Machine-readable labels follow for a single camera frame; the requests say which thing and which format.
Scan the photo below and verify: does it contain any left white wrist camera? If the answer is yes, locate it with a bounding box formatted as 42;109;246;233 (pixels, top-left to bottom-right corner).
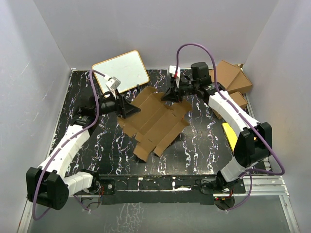
105;76;121;97

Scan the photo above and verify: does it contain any aluminium rail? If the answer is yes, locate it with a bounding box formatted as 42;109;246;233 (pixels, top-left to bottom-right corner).
26;176;290;197

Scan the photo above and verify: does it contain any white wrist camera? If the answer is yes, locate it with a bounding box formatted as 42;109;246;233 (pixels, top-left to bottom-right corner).
105;76;121;97
167;66;180;86

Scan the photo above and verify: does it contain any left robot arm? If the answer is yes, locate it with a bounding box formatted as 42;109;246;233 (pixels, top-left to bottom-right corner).
26;92;140;210

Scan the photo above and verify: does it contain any cardboard box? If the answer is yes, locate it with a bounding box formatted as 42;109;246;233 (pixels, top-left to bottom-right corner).
227;64;252;94
216;60;241;89
118;86;192;162
212;91;248;119

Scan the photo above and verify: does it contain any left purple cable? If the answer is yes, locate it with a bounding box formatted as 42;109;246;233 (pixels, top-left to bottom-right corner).
32;69;112;221

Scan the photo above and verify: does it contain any black base frame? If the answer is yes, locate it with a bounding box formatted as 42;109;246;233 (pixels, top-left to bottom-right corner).
99;175;246;207

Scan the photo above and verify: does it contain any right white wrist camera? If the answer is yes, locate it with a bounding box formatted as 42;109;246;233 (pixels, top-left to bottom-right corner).
167;66;180;86

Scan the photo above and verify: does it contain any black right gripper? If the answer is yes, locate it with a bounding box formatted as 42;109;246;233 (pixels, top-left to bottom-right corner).
161;78;199;103

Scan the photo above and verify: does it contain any purple cable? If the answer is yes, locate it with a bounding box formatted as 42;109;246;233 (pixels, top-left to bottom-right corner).
176;43;285;211
32;69;112;221

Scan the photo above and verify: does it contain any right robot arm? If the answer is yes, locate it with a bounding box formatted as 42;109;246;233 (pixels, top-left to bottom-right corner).
162;62;272;193

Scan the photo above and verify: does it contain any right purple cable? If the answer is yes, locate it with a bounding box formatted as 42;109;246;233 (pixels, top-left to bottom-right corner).
176;43;285;211

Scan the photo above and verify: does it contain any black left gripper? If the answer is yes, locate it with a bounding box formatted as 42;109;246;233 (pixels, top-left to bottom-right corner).
94;89;140;118

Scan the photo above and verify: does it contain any yellow booklet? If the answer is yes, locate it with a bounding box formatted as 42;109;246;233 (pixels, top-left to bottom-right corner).
222;123;238;151

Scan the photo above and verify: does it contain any whiteboard with orange frame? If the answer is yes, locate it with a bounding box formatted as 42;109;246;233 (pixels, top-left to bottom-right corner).
92;50;150;93

